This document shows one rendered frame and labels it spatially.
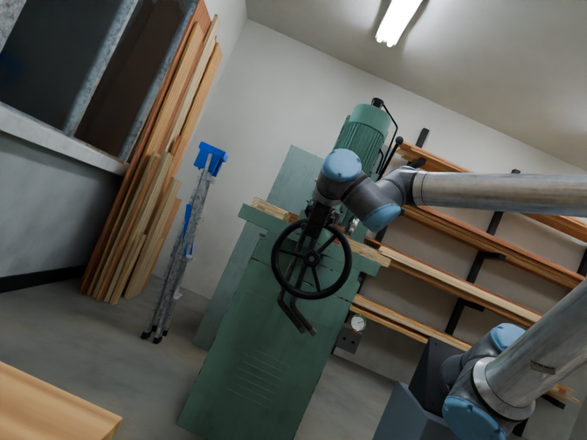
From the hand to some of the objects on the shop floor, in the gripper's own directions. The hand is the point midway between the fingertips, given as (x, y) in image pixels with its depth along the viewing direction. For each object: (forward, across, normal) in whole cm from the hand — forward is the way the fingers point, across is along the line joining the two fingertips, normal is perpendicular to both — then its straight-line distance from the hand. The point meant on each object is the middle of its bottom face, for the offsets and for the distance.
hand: (314, 224), depth 132 cm
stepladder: (+138, +68, +48) cm, 161 cm away
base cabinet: (+89, -4, +65) cm, 110 cm away
